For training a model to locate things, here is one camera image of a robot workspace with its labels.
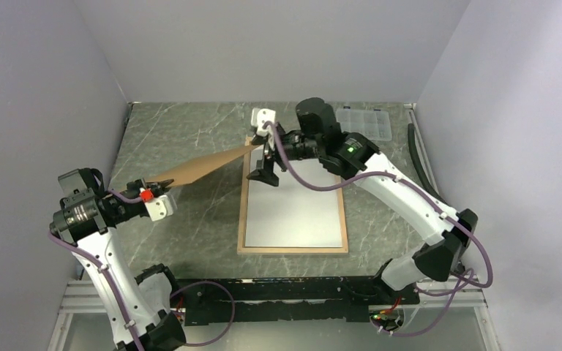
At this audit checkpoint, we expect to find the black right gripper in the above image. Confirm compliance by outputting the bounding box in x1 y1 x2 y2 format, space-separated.
246 127 323 187

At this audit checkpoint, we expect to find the white wooden picture frame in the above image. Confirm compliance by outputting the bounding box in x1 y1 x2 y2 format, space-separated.
236 136 349 256

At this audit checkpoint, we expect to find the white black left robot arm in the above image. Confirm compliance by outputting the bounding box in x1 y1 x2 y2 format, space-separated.
49 168 186 350

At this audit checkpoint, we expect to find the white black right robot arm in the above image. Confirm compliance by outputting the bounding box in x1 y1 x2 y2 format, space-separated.
247 97 477 303

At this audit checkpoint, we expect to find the clear plastic compartment box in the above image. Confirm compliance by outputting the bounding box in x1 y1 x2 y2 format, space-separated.
335 107 392 141

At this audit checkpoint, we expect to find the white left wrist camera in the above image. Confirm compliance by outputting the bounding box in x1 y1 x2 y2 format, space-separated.
140 188 176 222

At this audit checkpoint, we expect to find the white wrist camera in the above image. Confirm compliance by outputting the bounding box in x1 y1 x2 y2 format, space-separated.
140 188 176 222
250 107 276 137

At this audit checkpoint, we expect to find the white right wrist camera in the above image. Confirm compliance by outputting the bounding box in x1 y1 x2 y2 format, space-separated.
250 107 276 137

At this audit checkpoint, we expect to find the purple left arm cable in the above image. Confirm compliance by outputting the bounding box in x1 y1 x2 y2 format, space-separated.
48 174 236 351

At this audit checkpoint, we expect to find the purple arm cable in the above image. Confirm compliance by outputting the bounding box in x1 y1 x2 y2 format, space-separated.
266 121 494 339
48 174 236 351

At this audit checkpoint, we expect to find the aluminium extrusion rail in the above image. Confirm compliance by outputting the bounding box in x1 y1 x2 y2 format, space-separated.
59 276 486 313

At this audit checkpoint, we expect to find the black rubber hose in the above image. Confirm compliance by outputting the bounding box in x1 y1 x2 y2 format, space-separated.
407 122 449 205

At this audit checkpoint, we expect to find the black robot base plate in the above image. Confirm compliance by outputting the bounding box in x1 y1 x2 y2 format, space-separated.
170 276 420 326

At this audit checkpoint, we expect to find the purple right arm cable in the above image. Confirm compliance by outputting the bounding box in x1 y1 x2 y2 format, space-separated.
266 121 494 339

